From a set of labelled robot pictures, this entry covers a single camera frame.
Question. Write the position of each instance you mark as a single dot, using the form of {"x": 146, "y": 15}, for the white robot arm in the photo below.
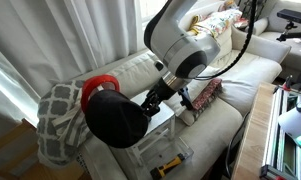
{"x": 176, "y": 36}

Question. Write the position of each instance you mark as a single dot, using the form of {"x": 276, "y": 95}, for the grey sofa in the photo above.
{"x": 296, "y": 56}

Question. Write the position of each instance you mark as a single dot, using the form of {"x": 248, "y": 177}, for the red patterned cushion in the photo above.
{"x": 206, "y": 95}

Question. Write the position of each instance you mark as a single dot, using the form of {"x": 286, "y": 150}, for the white spot lamp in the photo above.
{"x": 291, "y": 121}

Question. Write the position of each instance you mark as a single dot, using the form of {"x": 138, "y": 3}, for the white window frame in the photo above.
{"x": 150, "y": 6}

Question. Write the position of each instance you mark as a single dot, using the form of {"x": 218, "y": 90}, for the black tripod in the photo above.
{"x": 243, "y": 10}

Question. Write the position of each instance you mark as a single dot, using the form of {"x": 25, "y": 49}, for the floral cushion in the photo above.
{"x": 220, "y": 21}

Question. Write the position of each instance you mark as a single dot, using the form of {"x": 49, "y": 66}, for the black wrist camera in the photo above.
{"x": 186, "y": 98}

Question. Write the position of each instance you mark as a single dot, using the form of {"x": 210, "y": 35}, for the white curtain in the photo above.
{"x": 40, "y": 33}

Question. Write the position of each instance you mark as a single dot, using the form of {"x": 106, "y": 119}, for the small white wooden chair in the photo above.
{"x": 166, "y": 115}

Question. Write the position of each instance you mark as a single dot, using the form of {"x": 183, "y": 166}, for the black felt hat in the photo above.
{"x": 116, "y": 120}

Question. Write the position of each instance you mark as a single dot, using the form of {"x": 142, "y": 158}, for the beige fabric sofa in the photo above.
{"x": 250, "y": 76}

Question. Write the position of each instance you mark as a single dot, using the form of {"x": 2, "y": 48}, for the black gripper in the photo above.
{"x": 166, "y": 91}

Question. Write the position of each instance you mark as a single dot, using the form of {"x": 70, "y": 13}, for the grey white patterned blanket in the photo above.
{"x": 56, "y": 113}

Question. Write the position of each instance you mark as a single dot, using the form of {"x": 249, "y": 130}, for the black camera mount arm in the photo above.
{"x": 295, "y": 35}

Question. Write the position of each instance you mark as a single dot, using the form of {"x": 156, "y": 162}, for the aluminium rail frame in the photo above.
{"x": 273, "y": 133}

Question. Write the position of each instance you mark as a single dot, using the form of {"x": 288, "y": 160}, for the red tape roll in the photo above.
{"x": 100, "y": 78}

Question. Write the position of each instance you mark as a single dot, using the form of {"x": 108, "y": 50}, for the white beige pillow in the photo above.
{"x": 173, "y": 105}

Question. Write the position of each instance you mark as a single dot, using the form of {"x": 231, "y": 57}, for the black stereo camera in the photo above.
{"x": 291, "y": 15}

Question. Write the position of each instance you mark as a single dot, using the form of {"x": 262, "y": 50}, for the clear plastic box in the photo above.
{"x": 185, "y": 150}

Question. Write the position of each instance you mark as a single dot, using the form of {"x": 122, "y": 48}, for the light wooden table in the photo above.
{"x": 253, "y": 140}

